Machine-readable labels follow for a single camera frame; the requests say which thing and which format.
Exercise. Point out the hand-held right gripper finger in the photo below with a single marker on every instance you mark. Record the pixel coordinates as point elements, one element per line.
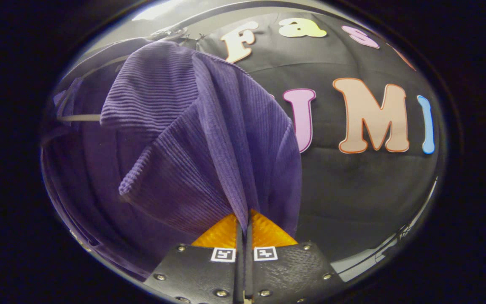
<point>249,274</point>
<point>239,274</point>

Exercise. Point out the white hanger with taped hook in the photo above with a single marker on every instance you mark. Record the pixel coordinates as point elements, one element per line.
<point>78,118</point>

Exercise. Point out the black backdrop cloth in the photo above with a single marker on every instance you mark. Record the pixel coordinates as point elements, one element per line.
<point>352,190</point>

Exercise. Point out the purple ribbed shirt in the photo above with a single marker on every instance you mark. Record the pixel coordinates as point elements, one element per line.
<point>184,160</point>

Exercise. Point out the black binder clip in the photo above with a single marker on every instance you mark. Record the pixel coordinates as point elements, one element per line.
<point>188,37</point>
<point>201,37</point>

